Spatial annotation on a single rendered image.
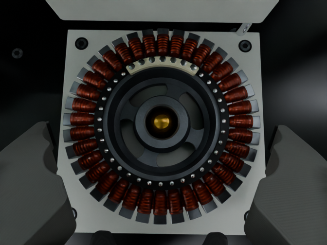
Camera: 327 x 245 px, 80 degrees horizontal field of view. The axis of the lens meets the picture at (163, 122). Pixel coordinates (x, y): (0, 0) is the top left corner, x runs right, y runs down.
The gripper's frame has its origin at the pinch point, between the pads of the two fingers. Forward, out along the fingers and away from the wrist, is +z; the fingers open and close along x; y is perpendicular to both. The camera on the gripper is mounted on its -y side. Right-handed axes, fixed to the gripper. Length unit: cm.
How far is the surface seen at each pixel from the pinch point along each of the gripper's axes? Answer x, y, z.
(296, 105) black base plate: 10.7, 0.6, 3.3
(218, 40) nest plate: 4.3, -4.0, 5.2
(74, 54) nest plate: -6.8, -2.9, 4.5
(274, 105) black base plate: 9.0, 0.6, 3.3
